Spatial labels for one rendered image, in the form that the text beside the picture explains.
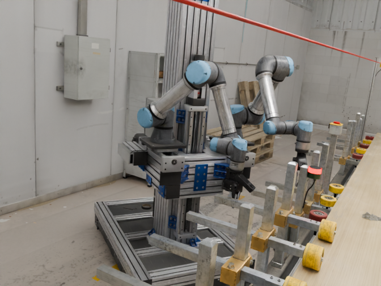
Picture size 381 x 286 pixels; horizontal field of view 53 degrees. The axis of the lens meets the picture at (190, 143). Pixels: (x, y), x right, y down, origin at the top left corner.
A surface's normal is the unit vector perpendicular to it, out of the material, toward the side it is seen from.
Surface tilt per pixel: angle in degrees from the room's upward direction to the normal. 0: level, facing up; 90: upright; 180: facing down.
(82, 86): 90
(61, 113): 90
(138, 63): 90
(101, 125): 90
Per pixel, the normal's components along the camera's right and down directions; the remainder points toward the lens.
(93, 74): 0.82, 0.20
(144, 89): -0.57, 0.14
